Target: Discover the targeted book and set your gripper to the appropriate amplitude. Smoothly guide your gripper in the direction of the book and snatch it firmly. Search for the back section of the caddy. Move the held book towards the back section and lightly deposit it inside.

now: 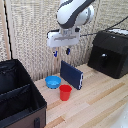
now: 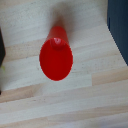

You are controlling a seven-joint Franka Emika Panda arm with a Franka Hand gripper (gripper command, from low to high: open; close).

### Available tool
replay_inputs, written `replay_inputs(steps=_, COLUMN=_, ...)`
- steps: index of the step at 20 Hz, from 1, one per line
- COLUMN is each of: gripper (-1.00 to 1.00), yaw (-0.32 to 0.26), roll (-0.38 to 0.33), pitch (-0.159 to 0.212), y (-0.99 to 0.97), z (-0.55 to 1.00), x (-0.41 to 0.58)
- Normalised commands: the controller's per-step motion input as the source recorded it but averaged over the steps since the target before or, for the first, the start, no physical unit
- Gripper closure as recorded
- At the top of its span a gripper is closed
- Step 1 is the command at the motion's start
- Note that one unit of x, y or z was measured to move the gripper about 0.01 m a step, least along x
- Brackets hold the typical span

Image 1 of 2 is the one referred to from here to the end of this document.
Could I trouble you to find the black fabric storage box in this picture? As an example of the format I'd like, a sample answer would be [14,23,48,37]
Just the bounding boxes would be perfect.
[0,58,48,128]

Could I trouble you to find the white device on case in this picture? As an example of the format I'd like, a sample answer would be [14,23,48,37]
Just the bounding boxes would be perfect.
[107,28,128,37]

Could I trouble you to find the blue plastic bowl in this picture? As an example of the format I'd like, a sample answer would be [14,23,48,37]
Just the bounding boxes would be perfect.
[44,75,63,90]

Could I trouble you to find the black hard equipment case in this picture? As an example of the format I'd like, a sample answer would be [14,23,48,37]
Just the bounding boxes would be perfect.
[86,29,128,80]

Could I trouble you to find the beige woven screen panel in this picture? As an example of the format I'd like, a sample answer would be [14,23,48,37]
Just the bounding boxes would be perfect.
[4,0,128,83]

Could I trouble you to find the black cable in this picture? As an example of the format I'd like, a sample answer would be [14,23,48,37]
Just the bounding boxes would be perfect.
[79,15,128,37]

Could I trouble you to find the dark blue book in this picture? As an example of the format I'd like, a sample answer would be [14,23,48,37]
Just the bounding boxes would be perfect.
[59,60,85,91]

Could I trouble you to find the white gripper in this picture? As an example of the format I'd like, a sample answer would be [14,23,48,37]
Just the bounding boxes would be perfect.
[46,28,81,58]

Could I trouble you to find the red plastic cup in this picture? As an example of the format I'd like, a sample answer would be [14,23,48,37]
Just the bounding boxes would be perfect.
[58,84,73,102]

